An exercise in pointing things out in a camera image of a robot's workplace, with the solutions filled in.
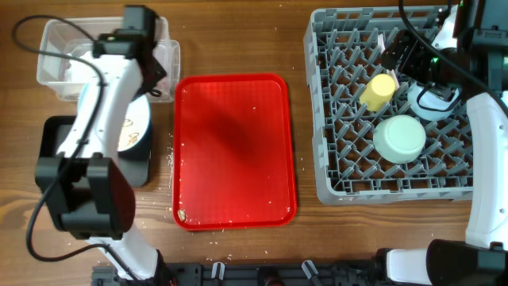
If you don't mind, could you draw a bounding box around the light blue small saucer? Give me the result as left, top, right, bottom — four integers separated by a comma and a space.
407, 82, 460, 121

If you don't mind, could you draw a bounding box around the light blue dinner plate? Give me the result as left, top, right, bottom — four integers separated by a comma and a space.
76, 79, 151, 158

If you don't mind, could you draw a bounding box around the white plastic fork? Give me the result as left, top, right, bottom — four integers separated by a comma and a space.
377, 34, 386, 53

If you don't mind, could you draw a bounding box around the yellow plastic cup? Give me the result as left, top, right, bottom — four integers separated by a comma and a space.
360, 74, 397, 112

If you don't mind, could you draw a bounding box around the mint green bowl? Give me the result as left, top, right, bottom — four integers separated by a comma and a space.
373, 115, 426, 164

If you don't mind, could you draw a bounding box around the white plastic spoon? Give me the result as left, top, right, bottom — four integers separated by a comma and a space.
387, 70, 400, 90

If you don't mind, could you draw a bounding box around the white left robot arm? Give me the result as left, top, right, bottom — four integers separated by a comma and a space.
36, 24, 170, 285

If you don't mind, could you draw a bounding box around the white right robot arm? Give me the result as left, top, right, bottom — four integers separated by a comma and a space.
379, 1, 507, 285

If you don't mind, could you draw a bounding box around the grey-blue dishwasher rack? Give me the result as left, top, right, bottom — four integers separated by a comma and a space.
303, 5, 473, 205

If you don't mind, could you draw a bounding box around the white crumpled paper in bin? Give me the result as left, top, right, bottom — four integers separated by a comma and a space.
63, 60, 96, 83

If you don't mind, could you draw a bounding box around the clear plastic bin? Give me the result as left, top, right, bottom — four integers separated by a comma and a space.
37, 17, 180, 102

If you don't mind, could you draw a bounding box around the red plastic tray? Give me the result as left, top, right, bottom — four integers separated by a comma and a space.
171, 73, 297, 231

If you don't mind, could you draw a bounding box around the black rectangular tray bin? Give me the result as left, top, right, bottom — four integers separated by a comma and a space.
39, 115, 153, 187

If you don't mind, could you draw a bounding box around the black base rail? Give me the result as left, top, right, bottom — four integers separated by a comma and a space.
90, 261, 391, 286

